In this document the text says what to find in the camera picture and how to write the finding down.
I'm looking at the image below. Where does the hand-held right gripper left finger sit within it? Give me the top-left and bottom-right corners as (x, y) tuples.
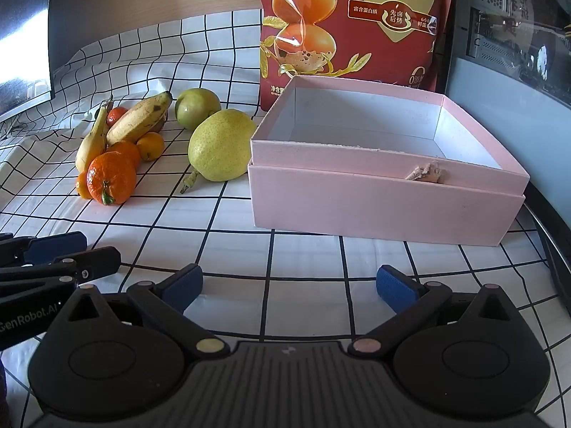
(67, 264), (230, 360)

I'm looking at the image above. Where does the large yellow banana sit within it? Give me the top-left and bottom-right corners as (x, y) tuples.
(106, 90), (174, 146)

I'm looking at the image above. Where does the pink cardboard box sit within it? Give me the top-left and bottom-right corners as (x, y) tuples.
(247, 76), (531, 247)

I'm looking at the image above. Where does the small mandarin orange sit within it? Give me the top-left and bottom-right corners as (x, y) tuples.
(136, 132), (166, 162)

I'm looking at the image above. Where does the white black-checked cloth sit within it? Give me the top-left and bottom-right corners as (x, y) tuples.
(0, 9), (563, 428)

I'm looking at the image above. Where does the dark computer monitor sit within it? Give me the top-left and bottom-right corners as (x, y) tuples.
(0, 0), (56, 119)

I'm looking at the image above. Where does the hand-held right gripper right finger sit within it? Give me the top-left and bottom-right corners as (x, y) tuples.
(348, 264), (514, 360)

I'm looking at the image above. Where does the red snack bag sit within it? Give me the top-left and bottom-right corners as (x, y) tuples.
(255, 0), (456, 112)

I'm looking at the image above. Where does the small yellow banana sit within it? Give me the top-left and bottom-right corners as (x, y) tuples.
(75, 96), (114, 174)

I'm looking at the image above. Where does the large mandarin orange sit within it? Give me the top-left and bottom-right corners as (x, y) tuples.
(86, 152), (137, 206)

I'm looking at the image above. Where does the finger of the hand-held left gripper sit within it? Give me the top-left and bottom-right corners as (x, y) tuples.
(0, 246), (122, 295)
(0, 231), (89, 269)

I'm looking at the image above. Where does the yellow pear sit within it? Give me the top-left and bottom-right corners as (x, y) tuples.
(180, 109), (258, 194)

